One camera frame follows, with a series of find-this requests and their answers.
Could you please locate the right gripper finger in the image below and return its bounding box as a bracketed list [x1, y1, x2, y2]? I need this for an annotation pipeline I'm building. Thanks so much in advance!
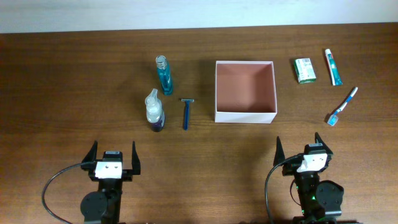
[315, 132, 333, 155]
[273, 136, 285, 166]

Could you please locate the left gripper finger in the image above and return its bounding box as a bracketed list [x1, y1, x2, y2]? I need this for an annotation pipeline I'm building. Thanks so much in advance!
[131, 141, 141, 175]
[82, 140, 98, 165]

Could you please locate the clear purple spray bottle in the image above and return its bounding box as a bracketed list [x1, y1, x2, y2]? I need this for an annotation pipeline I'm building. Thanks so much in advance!
[145, 88, 165, 132]

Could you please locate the teal mouthwash bottle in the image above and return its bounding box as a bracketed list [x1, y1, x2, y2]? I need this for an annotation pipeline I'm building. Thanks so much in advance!
[155, 55, 173, 95]

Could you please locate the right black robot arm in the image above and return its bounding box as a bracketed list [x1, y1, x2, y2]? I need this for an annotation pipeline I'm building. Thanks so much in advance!
[273, 133, 344, 223]

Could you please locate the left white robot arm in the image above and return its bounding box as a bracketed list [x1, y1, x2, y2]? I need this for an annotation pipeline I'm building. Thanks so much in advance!
[80, 141, 141, 224]

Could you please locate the blue white toothbrush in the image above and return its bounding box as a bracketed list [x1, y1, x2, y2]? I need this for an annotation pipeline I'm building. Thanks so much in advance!
[326, 87, 358, 126]

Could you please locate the white teal toothpaste tube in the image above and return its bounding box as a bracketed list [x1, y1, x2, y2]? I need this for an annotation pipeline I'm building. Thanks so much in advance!
[325, 49, 343, 86]

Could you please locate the green white soap box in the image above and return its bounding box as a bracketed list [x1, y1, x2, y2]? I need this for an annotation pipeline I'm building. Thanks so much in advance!
[294, 58, 317, 84]

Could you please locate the white box pink interior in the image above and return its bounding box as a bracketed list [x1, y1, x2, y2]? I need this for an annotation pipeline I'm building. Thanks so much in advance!
[215, 60, 277, 124]

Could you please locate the blue disposable razor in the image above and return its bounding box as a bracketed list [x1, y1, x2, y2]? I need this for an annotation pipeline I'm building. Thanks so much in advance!
[180, 98, 195, 131]

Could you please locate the left black cable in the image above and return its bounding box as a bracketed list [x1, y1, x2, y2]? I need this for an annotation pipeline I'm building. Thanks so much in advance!
[41, 161, 94, 224]

